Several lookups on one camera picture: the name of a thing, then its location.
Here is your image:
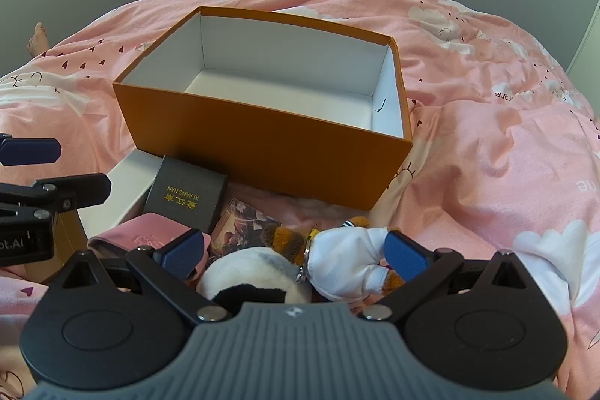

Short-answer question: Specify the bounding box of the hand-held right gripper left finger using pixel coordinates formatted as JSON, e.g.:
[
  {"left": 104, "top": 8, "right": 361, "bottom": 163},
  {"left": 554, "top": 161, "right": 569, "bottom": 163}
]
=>
[{"left": 47, "top": 228, "right": 234, "bottom": 327}]

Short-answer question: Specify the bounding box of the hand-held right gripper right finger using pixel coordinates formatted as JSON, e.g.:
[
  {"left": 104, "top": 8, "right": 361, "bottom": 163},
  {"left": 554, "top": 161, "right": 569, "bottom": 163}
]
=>
[{"left": 357, "top": 230, "right": 541, "bottom": 327}]

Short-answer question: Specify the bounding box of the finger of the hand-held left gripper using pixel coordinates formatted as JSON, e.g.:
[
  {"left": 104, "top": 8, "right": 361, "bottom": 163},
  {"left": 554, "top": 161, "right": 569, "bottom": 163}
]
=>
[
  {"left": 0, "top": 136, "right": 63, "bottom": 167},
  {"left": 0, "top": 174, "right": 113, "bottom": 214}
]

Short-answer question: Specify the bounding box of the pink cloth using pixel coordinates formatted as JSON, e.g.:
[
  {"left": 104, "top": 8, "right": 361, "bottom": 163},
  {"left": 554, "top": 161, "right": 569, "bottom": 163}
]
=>
[{"left": 86, "top": 213, "right": 203, "bottom": 261}]

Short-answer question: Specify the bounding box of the small black box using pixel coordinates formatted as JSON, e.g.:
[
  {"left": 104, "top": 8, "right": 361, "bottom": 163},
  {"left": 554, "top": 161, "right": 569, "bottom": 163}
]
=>
[{"left": 143, "top": 154, "right": 230, "bottom": 235}]

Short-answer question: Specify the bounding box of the cat plush keychain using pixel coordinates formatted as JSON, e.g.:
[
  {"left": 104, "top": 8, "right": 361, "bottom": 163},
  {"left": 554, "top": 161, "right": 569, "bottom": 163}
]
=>
[{"left": 259, "top": 216, "right": 407, "bottom": 303}]

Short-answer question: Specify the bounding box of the printed card box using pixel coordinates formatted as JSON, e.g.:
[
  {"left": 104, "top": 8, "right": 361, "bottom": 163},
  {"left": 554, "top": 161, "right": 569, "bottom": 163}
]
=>
[{"left": 209, "top": 198, "right": 282, "bottom": 258}]

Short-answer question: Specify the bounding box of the panda plush toy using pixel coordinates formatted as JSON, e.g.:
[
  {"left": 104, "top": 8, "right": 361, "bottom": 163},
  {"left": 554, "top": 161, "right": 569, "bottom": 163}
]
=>
[{"left": 195, "top": 245, "right": 313, "bottom": 317}]

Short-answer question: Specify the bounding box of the orange cardboard box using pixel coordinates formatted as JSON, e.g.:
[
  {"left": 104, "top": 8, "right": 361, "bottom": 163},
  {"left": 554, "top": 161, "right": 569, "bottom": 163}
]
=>
[{"left": 112, "top": 5, "right": 414, "bottom": 211}]

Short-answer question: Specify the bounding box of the white box lid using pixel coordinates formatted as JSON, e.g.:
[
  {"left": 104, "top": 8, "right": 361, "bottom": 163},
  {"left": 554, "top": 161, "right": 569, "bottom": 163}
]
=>
[{"left": 53, "top": 147, "right": 166, "bottom": 285}]

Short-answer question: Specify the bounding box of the person's foot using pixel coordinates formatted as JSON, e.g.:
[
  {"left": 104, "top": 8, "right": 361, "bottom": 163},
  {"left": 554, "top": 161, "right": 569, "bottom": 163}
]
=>
[{"left": 27, "top": 22, "right": 50, "bottom": 58}]

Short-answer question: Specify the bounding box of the pink printed duvet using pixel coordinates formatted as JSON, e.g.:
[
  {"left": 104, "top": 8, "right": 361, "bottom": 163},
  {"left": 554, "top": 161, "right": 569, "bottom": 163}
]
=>
[{"left": 0, "top": 0, "right": 600, "bottom": 400}]

